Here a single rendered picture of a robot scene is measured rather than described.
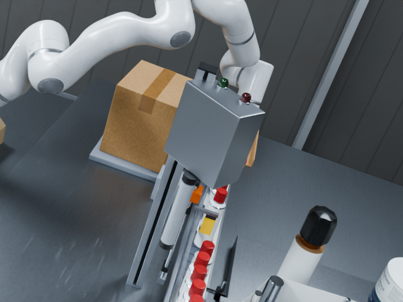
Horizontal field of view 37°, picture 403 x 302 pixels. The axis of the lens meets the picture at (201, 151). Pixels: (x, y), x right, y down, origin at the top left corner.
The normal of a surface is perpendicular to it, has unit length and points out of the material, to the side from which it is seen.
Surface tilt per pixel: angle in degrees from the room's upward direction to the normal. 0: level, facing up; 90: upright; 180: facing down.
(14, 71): 52
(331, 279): 0
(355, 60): 90
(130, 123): 90
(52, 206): 0
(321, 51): 90
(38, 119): 0
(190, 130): 90
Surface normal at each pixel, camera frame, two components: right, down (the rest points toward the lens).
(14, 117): 0.30, -0.84
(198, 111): -0.66, 0.17
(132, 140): -0.20, 0.42
